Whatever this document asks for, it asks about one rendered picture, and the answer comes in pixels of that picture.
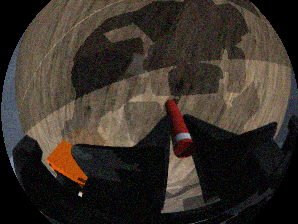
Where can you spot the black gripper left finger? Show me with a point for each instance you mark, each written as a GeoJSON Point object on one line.
{"type": "Point", "coordinates": [146, 163]}

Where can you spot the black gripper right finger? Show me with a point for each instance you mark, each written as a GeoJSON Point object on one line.
{"type": "Point", "coordinates": [220, 153]}

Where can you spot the red peg with white band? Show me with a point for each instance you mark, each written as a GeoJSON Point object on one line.
{"type": "Point", "coordinates": [183, 143]}

